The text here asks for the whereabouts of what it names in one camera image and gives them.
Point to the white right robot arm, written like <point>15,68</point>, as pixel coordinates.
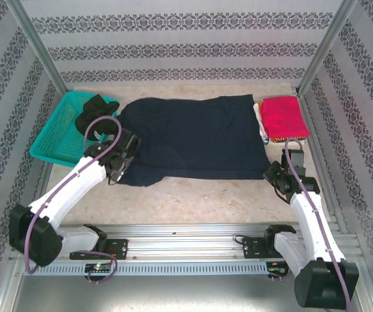
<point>316,227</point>

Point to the teal plastic basket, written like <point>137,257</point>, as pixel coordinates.
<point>56,136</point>

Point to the white folded t-shirt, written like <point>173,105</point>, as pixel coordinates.
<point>257,113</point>

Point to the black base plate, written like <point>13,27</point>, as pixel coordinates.
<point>116,248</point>
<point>253,248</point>

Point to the orange printed folded t-shirt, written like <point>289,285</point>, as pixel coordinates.
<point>284,140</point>

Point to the black t-shirt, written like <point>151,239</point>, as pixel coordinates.
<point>95,110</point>

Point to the aluminium frame post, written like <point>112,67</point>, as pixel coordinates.
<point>37,45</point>
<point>326,45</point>

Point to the small white garment tag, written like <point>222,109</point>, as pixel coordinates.
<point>98,135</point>

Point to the aluminium mounting rail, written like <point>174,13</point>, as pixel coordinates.
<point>186,240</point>

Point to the small circuit board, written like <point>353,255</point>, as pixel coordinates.
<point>98,267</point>
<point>277,272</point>

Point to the grey metal base panel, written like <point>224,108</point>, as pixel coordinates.
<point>173,295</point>

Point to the red folded t-shirt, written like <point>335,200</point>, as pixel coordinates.
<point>284,117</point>

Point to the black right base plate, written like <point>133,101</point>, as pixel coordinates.
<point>253,248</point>

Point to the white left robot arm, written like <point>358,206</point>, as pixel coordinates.
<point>76,182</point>

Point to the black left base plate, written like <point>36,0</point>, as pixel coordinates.
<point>116,248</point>

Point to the navy blue t-shirt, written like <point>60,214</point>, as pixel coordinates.
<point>193,136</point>

